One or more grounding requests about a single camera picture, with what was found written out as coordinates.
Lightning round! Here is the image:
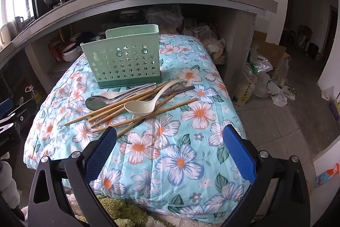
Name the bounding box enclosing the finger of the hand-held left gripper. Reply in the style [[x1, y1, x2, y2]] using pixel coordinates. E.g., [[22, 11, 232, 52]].
[[0, 98, 36, 124]]

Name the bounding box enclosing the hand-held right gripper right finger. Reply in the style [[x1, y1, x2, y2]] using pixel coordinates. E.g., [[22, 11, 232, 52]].
[[222, 124, 311, 227]]

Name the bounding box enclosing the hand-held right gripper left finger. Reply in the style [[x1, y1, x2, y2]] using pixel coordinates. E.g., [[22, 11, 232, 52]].
[[28, 126, 117, 227]]

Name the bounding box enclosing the bamboo chopstick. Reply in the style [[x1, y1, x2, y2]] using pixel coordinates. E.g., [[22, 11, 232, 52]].
[[92, 97, 198, 134], [92, 89, 170, 130], [117, 94, 178, 137], [90, 79, 182, 125], [88, 83, 157, 121], [64, 83, 158, 126]]

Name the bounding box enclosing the metal spoon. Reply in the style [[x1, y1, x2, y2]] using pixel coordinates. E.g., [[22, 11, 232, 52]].
[[157, 86, 196, 98], [85, 83, 157, 111]]

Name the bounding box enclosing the beige plastic spoon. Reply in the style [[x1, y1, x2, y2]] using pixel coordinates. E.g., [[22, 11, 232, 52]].
[[124, 79, 181, 117]]

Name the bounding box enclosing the white scalloped spoon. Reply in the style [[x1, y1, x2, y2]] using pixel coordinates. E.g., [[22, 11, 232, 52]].
[[99, 85, 149, 100]]

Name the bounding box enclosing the green plastic utensil holder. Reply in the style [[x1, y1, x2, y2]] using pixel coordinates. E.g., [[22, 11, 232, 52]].
[[80, 24, 162, 89]]

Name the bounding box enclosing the oil bottle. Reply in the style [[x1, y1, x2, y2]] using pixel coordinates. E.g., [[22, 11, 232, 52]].
[[25, 85, 43, 105]]

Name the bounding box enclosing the green shaggy rug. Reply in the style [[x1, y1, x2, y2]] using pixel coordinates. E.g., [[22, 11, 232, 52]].
[[62, 190, 186, 227]]

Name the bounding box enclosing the white sack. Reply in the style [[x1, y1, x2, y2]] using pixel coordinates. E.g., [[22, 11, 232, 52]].
[[234, 62, 259, 106]]

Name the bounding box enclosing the floral blue blanket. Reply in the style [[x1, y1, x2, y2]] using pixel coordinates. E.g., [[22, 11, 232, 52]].
[[23, 33, 257, 222]]

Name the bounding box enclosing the pile of plastic bags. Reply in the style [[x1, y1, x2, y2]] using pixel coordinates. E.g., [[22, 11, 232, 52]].
[[250, 51, 296, 106]]

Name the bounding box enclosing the stack of white bowls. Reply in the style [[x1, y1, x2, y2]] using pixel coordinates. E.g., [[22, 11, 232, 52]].
[[62, 45, 83, 63]]

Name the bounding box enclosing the orange blue plastic toy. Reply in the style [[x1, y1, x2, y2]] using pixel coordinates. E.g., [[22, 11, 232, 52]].
[[315, 163, 340, 187]]

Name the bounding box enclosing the small white plastic bag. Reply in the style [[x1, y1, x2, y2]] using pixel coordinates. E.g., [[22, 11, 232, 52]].
[[321, 86, 336, 104]]

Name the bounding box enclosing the cardboard box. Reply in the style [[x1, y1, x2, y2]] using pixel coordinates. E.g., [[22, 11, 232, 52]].
[[251, 31, 290, 68]]

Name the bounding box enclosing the plastic bag of nuts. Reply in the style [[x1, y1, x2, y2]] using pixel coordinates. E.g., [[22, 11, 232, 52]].
[[197, 26, 227, 65]]

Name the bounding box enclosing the black bin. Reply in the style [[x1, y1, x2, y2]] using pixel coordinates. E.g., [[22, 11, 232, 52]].
[[308, 42, 319, 59]]

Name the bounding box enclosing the clear plastic bag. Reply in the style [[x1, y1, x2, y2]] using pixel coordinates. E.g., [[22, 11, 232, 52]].
[[145, 5, 184, 33]]

